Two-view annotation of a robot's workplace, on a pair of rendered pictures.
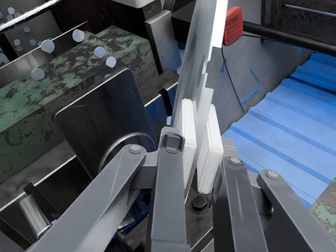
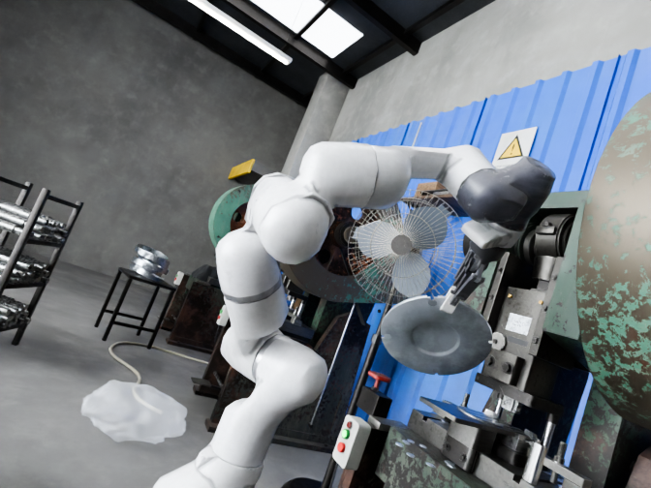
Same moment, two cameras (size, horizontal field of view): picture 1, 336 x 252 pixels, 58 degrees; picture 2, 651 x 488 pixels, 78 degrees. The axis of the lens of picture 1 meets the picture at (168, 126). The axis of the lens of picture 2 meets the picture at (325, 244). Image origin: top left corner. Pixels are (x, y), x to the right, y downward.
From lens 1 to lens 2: 0.91 m
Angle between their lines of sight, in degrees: 57
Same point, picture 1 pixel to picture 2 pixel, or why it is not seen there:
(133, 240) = (526, 398)
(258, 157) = not seen: hidden behind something
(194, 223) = (499, 359)
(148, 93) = (427, 428)
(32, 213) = (531, 463)
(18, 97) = not seen: outside the picture
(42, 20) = not seen: outside the picture
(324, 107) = (401, 396)
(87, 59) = (409, 468)
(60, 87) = (435, 472)
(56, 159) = (491, 471)
